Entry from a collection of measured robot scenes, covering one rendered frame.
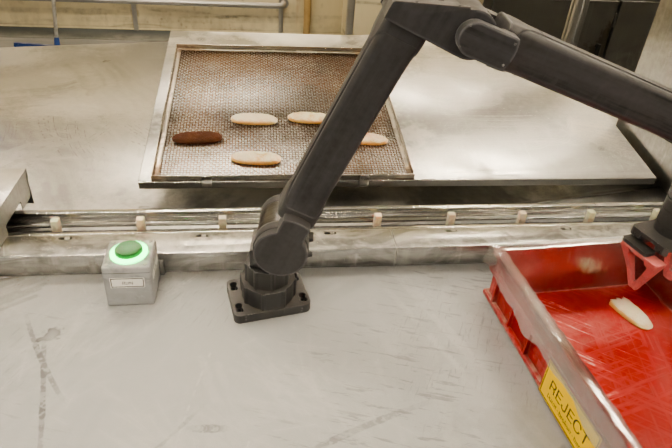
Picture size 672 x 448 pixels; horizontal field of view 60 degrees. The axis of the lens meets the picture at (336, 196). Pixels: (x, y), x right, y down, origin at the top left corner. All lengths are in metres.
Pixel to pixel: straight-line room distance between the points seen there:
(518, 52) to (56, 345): 0.73
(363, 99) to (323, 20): 4.05
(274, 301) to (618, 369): 0.51
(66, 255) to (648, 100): 0.86
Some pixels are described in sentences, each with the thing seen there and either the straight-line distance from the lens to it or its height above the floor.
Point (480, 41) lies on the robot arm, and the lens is 0.68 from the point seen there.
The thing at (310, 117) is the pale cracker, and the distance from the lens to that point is 1.26.
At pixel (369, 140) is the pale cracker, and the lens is 1.21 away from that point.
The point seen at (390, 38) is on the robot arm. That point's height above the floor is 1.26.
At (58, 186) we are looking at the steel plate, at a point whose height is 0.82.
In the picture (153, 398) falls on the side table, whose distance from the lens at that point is 0.83.
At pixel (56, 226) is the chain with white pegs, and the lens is 1.09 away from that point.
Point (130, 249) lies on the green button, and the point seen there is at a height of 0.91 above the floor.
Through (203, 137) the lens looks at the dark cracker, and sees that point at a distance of 1.20.
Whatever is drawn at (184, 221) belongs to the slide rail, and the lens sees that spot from 1.07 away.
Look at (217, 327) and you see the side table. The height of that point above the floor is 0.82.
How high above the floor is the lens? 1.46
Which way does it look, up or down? 32 degrees down
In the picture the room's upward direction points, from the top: 4 degrees clockwise
